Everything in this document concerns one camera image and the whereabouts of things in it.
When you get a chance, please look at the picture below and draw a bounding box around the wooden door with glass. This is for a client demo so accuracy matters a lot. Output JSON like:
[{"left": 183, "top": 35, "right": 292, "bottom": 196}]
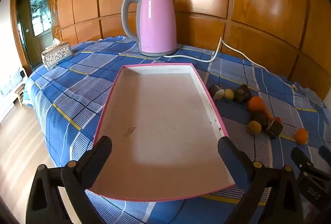
[{"left": 16, "top": 0, "right": 60, "bottom": 69}]

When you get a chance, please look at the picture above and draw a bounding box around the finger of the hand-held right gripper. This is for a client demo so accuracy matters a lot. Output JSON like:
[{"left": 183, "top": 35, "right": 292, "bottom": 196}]
[
  {"left": 291, "top": 147, "right": 314, "bottom": 178},
  {"left": 319, "top": 145, "right": 331, "bottom": 165}
]

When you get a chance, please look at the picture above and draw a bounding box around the white power cable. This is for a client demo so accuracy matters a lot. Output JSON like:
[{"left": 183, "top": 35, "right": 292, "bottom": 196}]
[{"left": 163, "top": 37, "right": 298, "bottom": 90}]

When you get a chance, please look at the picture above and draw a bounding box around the pink electric kettle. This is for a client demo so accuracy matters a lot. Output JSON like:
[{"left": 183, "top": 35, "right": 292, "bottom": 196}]
[{"left": 121, "top": 0, "right": 177, "bottom": 57}]

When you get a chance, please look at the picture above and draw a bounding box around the blue plaid cloth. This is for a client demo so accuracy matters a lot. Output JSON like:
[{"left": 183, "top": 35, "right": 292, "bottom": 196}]
[{"left": 22, "top": 35, "right": 331, "bottom": 224}]

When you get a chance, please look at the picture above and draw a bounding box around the carrot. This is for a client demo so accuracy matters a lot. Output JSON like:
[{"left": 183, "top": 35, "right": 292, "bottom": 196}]
[{"left": 260, "top": 104, "right": 274, "bottom": 121}]

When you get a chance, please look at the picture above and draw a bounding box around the brown kiwi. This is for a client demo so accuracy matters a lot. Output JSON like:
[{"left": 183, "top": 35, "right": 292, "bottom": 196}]
[{"left": 248, "top": 121, "right": 261, "bottom": 135}]

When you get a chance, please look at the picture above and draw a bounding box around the orange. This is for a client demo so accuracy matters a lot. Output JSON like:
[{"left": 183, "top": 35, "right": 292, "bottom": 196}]
[
  {"left": 295, "top": 128, "right": 309, "bottom": 144},
  {"left": 247, "top": 96, "right": 265, "bottom": 112}
]

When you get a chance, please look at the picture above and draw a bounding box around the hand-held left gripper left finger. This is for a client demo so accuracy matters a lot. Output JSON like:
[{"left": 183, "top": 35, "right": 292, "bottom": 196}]
[{"left": 25, "top": 135, "right": 113, "bottom": 224}]

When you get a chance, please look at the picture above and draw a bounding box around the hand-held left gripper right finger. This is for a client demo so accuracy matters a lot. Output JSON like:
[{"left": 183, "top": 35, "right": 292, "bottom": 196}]
[{"left": 217, "top": 136, "right": 304, "bottom": 224}]

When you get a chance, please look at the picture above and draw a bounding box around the patterned tissue box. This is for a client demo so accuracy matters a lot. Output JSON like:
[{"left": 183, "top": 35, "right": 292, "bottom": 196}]
[{"left": 41, "top": 39, "right": 71, "bottom": 71}]

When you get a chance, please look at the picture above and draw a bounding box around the white tray with pink rim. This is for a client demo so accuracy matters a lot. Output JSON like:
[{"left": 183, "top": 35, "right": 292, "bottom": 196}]
[{"left": 89, "top": 64, "right": 236, "bottom": 201}]

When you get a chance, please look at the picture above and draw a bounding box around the small wooden stool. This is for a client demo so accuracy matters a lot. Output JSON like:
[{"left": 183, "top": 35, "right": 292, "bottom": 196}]
[{"left": 14, "top": 84, "right": 25, "bottom": 107}]

